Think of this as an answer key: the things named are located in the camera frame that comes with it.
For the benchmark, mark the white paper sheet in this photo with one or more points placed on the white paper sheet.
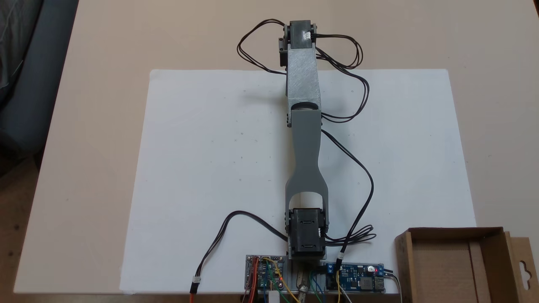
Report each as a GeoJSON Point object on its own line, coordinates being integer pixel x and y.
{"type": "Point", "coordinates": [210, 168]}

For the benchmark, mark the motor controller circuit board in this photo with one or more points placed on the motor controller circuit board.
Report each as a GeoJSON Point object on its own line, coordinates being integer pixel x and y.
{"type": "Point", "coordinates": [265, 273]}

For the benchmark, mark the blue power circuit board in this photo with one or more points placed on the blue power circuit board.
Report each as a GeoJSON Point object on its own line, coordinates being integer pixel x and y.
{"type": "Point", "coordinates": [358, 280]}

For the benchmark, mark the dark grey upholstered chair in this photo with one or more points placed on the dark grey upholstered chair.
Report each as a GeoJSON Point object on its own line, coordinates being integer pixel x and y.
{"type": "Point", "coordinates": [33, 84]}

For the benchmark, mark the brown cardboard box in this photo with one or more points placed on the brown cardboard box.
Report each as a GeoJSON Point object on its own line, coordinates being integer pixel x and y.
{"type": "Point", "coordinates": [446, 269]}

